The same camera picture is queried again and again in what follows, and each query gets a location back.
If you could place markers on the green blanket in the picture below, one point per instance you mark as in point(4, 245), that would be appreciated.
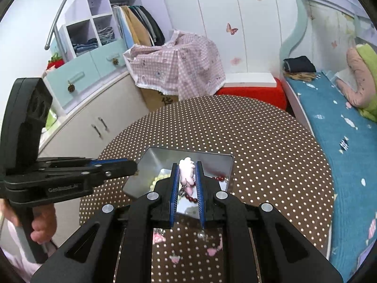
point(368, 56)

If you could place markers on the beige cabinet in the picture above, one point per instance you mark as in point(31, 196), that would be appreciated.
point(95, 122)

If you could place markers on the brown cardboard box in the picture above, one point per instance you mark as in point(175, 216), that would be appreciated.
point(155, 100)

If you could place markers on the white cubby shelf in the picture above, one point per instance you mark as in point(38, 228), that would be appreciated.
point(88, 19)

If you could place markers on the pink body pillow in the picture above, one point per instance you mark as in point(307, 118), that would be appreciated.
point(356, 97)

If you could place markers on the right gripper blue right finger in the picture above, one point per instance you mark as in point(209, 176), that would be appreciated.
point(200, 197)

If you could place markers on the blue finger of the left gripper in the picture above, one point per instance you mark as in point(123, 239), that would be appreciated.
point(111, 171)
point(109, 161)

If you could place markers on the teal drawer unit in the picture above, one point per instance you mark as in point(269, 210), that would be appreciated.
point(71, 80)

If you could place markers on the brown polka dot tablecloth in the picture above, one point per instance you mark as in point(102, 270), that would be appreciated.
point(276, 160)

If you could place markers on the silver metal tin box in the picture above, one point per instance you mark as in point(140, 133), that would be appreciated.
point(156, 164)

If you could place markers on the green bag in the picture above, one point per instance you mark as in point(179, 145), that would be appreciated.
point(51, 119)

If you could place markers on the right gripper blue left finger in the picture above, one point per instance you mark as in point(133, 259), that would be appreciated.
point(175, 181)

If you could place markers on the folded dark clothes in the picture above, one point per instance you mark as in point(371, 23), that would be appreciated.
point(299, 68)

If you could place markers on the person left hand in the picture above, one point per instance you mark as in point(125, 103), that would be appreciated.
point(44, 224)

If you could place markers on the blue bed sheet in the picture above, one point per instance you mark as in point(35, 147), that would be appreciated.
point(348, 141)

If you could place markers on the pink checkered cloth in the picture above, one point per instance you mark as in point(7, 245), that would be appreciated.
point(187, 66)

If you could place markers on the white wardrobe doors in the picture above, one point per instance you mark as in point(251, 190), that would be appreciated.
point(247, 33)

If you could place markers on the white board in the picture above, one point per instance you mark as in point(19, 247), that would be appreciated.
point(253, 79)

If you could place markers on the hanging clothes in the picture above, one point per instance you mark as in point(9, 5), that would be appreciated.
point(137, 26)

